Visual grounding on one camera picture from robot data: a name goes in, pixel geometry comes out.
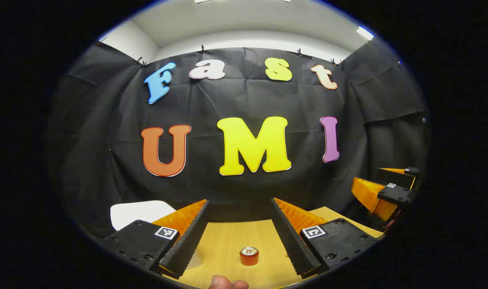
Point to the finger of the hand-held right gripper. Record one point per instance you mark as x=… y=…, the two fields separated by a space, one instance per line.
x=394 y=176
x=396 y=194

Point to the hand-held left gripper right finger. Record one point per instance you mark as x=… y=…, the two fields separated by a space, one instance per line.
x=296 y=249

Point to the orange pop can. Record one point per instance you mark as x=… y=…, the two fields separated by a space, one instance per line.
x=249 y=257

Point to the black backdrop cloth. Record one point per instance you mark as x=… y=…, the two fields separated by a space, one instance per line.
x=248 y=96

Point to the wooden desktop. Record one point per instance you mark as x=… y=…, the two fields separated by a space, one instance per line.
x=223 y=249

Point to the white desktop garbage bin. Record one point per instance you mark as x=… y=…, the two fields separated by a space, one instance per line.
x=135 y=212

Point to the row of black cloth clips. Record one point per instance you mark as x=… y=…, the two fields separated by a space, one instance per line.
x=202 y=49

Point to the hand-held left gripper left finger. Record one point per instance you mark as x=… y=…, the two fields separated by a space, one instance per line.
x=187 y=245

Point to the ceiling light panel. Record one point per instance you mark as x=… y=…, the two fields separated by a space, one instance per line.
x=201 y=1
x=365 y=33

